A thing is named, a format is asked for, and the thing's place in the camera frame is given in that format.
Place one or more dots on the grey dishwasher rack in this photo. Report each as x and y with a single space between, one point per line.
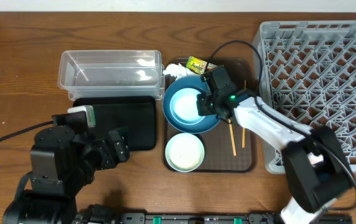
308 71

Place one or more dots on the wooden chopstick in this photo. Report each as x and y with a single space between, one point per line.
243 141
232 137

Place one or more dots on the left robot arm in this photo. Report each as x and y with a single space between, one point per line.
64 159

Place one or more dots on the crumpled white tissue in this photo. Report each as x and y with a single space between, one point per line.
178 71

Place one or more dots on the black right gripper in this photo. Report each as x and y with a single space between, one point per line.
205 109

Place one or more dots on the dark brown serving tray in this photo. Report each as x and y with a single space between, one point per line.
218 148

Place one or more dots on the clear plastic bin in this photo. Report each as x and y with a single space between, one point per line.
111 73

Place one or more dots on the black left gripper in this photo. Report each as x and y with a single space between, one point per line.
109 158

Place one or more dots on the dark blue plate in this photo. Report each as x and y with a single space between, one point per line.
208 123

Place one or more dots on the pale green bowl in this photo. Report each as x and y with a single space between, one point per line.
184 152

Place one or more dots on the yellow green snack wrapper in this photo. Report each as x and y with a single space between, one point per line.
198 66

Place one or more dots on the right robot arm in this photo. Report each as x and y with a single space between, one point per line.
315 166

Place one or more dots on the black plastic bin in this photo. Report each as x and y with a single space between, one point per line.
137 114

